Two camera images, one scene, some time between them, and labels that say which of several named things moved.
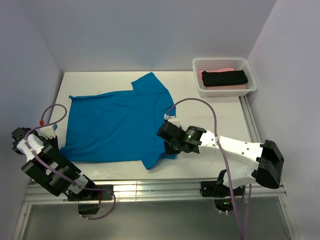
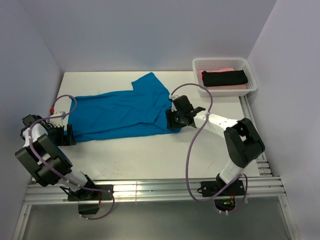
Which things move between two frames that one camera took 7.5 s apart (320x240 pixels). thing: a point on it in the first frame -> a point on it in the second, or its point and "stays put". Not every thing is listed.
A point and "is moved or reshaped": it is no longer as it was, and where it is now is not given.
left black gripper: x=54 y=141 -> x=64 y=140
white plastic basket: x=237 y=64 stays put
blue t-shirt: x=121 y=125 is moved or reshaped
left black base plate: x=99 y=192 stays put
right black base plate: x=213 y=189 stays put
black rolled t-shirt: x=210 y=78 stays put
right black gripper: x=170 y=151 -> x=171 y=124
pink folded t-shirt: x=219 y=87 stays put
